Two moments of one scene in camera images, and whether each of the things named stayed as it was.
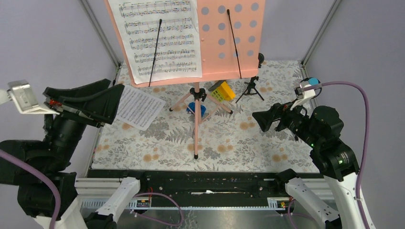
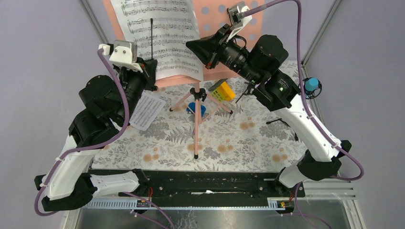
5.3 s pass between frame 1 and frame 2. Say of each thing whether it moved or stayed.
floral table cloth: stayed
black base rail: stayed
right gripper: moved
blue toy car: stayed
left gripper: moved
